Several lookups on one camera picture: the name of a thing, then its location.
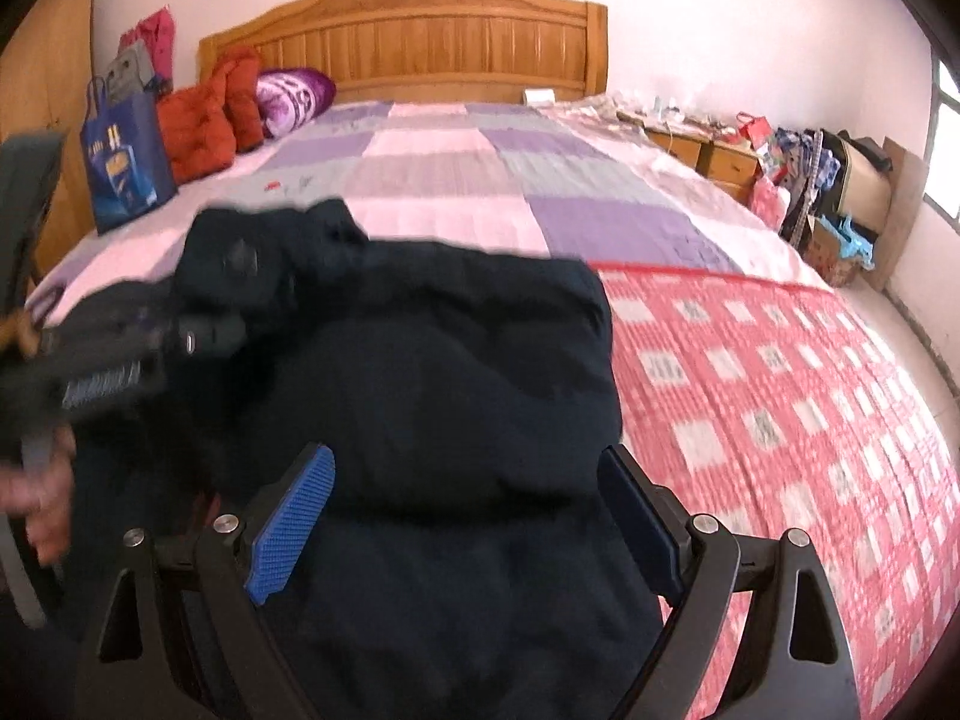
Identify grey strap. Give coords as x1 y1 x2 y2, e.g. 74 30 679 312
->
0 514 47 631

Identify dark navy padded jacket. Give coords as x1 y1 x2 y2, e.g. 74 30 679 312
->
60 199 665 720

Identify person's left hand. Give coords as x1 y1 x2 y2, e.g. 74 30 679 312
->
0 424 77 567

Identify pink plastic bag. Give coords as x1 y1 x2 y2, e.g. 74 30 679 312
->
750 176 790 232

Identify pastel patchwork quilt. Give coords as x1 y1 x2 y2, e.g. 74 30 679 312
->
26 97 833 316

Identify wooden wardrobe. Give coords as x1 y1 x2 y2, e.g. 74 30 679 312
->
0 0 104 278

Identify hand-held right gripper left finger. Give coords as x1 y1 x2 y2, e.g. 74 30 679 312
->
75 441 336 720

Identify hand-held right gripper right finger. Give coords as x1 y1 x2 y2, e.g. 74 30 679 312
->
598 446 863 720

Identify red gift bag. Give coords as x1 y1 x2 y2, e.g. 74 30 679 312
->
736 112 781 160

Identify cardboard box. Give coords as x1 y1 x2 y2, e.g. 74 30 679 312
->
806 217 863 287

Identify black and tan suitcase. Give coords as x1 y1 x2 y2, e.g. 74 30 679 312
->
825 131 895 235

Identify blue patterned clothes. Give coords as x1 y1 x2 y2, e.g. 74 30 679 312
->
772 127 841 192

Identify wooden nightstand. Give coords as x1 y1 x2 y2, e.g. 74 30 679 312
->
645 126 762 203

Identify grey bag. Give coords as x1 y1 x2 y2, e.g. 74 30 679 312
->
103 41 160 104

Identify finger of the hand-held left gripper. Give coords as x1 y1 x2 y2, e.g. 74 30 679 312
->
161 313 250 359

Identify flat cardboard sheet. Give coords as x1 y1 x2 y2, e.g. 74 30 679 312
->
870 136 932 293

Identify purple printed pillow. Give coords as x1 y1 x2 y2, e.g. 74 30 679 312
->
256 67 337 140

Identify pink cloth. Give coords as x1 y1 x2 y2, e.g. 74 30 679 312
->
120 6 177 80

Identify blue tote bag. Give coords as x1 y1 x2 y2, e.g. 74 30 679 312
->
79 79 179 235

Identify cyan plastic bag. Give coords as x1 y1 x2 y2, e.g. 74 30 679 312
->
817 214 876 269

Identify wooden headboard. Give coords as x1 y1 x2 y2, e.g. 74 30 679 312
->
199 0 608 104

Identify window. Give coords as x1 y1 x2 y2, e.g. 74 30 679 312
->
921 45 960 235

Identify red checkered mat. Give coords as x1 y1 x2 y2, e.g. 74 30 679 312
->
589 259 960 720

